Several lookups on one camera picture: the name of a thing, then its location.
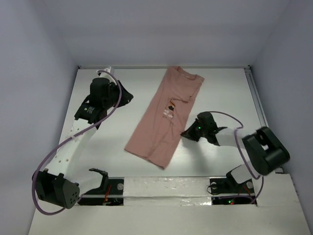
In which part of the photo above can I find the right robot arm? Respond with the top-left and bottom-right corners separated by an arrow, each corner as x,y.
181,111 -> 290,176

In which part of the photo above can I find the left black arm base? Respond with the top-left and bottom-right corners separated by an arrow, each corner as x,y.
77,168 -> 124,206

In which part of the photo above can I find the pink printed t shirt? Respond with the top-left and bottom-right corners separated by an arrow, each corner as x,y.
124,66 -> 204,169

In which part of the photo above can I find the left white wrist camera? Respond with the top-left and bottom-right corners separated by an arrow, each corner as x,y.
96,66 -> 114,81

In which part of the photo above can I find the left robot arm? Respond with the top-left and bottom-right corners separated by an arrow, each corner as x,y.
32,77 -> 133,211

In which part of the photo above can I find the silver foil tape strip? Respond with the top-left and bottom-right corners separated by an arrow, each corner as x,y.
123,177 -> 212,207

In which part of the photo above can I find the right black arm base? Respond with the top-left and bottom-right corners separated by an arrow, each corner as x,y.
206,164 -> 257,205

